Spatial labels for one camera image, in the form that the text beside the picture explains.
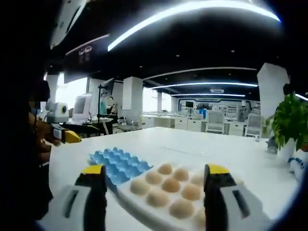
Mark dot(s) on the small grey blue object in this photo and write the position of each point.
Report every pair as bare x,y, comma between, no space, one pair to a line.
272,145

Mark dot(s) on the white counter row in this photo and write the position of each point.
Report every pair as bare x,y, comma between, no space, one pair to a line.
168,120

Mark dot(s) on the group of brown eggs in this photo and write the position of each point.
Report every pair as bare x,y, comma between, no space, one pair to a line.
168,190

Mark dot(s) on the blue robot figure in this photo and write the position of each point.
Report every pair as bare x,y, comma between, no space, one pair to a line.
202,113

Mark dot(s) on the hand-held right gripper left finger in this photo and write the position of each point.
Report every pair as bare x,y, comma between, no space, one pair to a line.
72,199

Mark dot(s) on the white angular device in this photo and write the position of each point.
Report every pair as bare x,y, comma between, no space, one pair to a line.
67,21

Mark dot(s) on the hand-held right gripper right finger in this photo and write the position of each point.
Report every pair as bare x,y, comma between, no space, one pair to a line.
231,199

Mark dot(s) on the black camera stand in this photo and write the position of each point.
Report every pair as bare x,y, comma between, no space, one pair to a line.
99,106

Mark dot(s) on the long ceiling light strip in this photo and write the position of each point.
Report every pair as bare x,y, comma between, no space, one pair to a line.
183,14

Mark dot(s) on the person's left hand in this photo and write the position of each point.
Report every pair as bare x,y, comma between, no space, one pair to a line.
47,134

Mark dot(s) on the black side table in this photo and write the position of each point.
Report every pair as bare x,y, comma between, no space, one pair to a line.
81,127

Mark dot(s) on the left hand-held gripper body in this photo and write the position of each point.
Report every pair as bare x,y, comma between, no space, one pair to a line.
59,111

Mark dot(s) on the green potted plant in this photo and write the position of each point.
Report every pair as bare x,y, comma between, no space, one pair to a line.
290,125

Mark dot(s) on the white plastic egg tray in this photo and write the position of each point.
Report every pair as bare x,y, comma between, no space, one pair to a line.
154,211

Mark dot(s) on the black wall screen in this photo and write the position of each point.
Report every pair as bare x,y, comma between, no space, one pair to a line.
189,104

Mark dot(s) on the curved ceiling light strip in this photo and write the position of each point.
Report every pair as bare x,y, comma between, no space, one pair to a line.
204,84

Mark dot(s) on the blue egg tray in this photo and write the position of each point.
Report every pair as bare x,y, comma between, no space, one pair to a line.
120,166

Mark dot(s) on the dark hanging sign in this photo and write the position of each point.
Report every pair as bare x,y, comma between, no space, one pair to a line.
84,57

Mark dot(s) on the white and blue bottle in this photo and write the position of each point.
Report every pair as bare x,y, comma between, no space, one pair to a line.
299,166

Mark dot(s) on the pale pink monitor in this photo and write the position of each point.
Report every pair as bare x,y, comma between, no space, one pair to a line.
81,107

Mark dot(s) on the person at left edge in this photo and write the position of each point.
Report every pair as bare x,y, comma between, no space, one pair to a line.
19,144

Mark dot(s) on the white table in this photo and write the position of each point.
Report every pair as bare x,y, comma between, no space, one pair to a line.
183,142

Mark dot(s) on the white office chair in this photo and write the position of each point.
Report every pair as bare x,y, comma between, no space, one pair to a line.
255,125
215,121

